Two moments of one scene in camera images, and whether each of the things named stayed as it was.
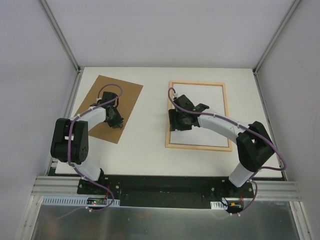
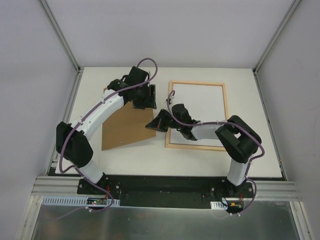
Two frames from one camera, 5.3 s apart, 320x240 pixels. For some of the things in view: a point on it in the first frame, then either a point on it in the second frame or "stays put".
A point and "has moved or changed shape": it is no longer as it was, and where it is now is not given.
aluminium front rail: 45,186 stays put
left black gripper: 116,120 -> 149,102
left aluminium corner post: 58,31 stays put
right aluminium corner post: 283,26 stays put
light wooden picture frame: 198,147 stays put
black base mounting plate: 164,192 stays put
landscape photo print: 212,96 stays put
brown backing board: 130,92 has moved or changed shape
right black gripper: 173,120 -> 163,120
